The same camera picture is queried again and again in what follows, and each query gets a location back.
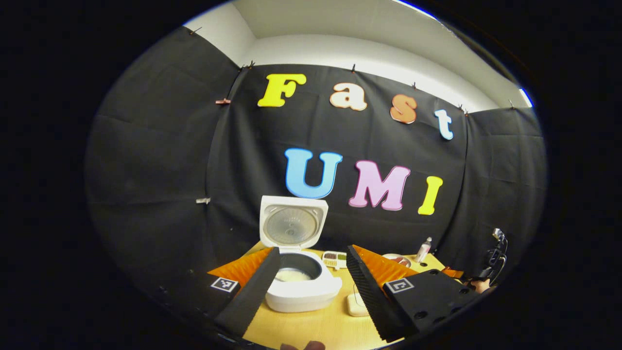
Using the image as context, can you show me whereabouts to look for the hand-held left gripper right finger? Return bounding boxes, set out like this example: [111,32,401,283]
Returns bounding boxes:
[346,245,496,342]

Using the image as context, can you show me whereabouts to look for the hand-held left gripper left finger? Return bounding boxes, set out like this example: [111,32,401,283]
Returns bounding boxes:
[146,246,281,339]

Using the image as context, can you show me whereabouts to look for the white rice cooker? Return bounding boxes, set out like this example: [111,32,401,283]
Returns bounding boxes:
[259,195,343,313]

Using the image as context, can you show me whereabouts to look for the clear plastic tray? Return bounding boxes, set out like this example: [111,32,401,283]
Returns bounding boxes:
[346,282,372,317]

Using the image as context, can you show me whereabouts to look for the small clear bottle pink label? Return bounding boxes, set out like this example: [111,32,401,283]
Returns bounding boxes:
[415,237,432,263]

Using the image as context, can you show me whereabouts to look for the white round plate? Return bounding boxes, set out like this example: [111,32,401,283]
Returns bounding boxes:
[382,253,412,268]

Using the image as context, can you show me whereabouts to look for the white divided grain dish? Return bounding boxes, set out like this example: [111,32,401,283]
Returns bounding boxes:
[322,250,348,269]

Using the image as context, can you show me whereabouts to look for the black backdrop cloth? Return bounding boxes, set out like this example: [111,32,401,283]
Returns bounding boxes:
[85,27,547,312]

